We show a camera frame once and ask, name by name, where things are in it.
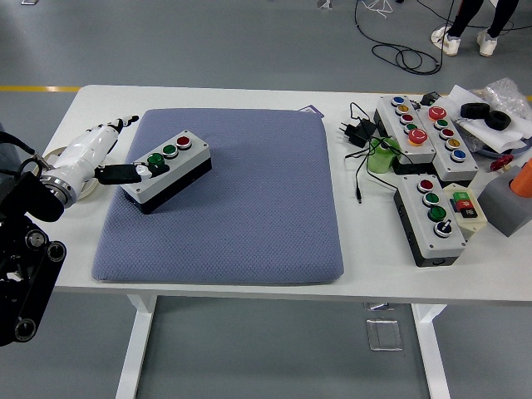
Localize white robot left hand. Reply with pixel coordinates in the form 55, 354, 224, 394
52, 114, 170, 197

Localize grey four-button control box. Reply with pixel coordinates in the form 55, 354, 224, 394
120, 131, 213, 215
392, 174, 466, 268

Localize grey five-button control box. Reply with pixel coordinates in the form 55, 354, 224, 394
415, 103, 480, 188
373, 95, 436, 175

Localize white plastic dish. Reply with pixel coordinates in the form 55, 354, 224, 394
43, 145, 103, 204

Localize blue-grey fabric mat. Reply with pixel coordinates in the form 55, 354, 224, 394
90, 108, 345, 286

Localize white table leg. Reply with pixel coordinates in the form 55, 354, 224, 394
411, 303, 452, 399
115, 293, 158, 399

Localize purple-edged card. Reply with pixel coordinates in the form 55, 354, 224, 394
298, 103, 325, 120

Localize black power adapter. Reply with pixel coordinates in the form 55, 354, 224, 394
335, 117, 377, 147

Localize green plastic cup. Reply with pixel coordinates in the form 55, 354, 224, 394
367, 136, 401, 174

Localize clear floor plate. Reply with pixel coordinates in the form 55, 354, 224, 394
365, 318, 404, 352

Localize person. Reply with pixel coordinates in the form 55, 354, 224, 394
430, 0, 520, 57

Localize white paper sheet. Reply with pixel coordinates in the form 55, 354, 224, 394
446, 84, 532, 151

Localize red valve knob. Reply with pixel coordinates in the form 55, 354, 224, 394
489, 154, 515, 171

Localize grey block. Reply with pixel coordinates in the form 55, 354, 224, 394
476, 164, 532, 238

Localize clear bubble wrap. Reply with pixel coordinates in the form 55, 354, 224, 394
471, 77, 532, 126

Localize orange cylinder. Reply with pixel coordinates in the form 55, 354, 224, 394
510, 156, 532, 200

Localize black adapter cord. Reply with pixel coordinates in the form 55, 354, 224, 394
343, 101, 402, 205

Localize white wire hanger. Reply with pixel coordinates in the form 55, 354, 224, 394
360, 0, 394, 20

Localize black floor cable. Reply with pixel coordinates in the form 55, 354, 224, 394
352, 0, 458, 76

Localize cream three-button switch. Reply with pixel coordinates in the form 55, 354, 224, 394
442, 182, 487, 241

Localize blue ring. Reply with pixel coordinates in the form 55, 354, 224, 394
477, 139, 532, 159

